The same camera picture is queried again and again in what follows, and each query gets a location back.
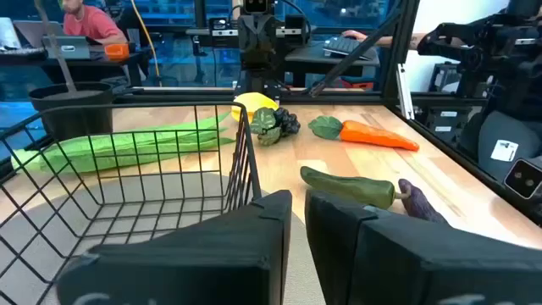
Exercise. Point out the black office desk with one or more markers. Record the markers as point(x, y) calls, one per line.
point(84, 68)

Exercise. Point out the orange carrot with green leaf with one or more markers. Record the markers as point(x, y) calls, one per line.
point(372, 135)

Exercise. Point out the black storage crate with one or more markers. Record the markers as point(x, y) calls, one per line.
point(444, 78)

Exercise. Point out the grey tablet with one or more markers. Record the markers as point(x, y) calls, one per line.
point(68, 47)

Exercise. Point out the grey laptop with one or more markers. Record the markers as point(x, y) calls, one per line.
point(34, 34)

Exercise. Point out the person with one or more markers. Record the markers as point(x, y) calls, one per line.
point(91, 25)

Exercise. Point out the purple sweet potato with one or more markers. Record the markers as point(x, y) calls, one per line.
point(417, 201)

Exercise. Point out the grey chair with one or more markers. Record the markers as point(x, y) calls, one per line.
point(499, 131)

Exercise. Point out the yellow bell pepper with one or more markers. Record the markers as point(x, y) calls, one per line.
point(258, 103)

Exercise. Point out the orange box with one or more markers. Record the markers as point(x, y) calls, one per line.
point(117, 51)

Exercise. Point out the person's hand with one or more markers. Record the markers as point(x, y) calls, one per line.
point(353, 34)

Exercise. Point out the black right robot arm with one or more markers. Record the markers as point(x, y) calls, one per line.
point(258, 82)

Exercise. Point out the black keyboard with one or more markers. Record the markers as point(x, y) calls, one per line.
point(347, 46)
point(23, 52)

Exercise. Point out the person's forearm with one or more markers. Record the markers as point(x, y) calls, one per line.
point(394, 40)

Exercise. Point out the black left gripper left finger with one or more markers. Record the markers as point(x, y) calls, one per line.
point(190, 254)

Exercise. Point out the black case with white labels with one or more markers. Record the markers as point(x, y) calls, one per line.
point(440, 123)

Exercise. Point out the background black robot arm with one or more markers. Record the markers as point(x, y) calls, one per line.
point(508, 55)

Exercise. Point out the black camera box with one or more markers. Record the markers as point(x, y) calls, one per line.
point(525, 180)

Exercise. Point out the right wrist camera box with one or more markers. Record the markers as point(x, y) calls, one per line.
point(257, 5)

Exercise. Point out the potted green tree black pot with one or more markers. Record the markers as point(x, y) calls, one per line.
point(76, 114)

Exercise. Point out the green long beans bunch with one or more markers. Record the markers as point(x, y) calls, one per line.
point(127, 146)

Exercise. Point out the silver metal bracket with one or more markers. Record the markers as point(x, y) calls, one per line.
point(405, 93)

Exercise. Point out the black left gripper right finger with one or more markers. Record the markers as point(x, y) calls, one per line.
point(402, 262)

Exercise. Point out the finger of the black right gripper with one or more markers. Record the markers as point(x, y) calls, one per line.
point(223, 27)
point(296, 25)

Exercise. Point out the grey office desk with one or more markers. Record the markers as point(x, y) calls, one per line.
point(309, 55)

